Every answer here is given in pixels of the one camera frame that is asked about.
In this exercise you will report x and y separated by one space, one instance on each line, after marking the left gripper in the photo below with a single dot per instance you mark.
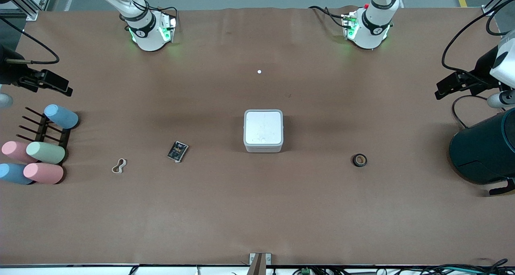
481 71

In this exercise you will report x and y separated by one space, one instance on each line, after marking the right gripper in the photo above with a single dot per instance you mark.
9 74

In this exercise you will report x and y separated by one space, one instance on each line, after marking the beige rubber band loop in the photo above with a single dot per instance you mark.
119 166

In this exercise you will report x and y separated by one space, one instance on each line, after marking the black tape roll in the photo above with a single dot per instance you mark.
354 160

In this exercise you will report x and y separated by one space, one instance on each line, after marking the dark card packet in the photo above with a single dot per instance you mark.
178 151

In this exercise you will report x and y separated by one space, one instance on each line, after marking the white square lidded bin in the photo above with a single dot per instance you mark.
263 128

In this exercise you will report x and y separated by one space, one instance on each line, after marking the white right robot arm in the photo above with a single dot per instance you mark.
147 29

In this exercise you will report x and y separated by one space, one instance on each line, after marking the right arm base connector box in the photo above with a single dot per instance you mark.
168 27

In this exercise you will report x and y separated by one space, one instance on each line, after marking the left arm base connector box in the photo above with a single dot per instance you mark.
350 25

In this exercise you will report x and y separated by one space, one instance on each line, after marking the dark teal round trash can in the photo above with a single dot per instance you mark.
483 150

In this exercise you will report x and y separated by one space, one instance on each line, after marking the blue plastic cup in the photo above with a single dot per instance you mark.
62 117

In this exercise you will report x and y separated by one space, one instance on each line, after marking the black peg cup rack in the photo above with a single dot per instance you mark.
41 132

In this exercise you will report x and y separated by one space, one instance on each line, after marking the green foam cylinder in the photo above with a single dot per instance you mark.
46 152

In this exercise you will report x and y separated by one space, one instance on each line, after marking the pink plastic cup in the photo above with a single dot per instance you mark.
14 151

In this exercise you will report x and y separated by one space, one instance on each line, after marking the pink foam cylinder front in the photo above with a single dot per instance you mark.
43 173

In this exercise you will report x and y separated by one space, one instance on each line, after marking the blue foam cylinder bottom left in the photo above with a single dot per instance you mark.
12 173

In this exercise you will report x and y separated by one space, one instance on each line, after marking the brown table cover sheet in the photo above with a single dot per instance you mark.
201 210

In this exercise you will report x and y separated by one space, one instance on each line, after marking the aluminium frame profile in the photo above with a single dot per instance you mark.
30 10
489 10

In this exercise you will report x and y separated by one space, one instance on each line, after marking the metal bracket with brown strip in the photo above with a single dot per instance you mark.
259 265

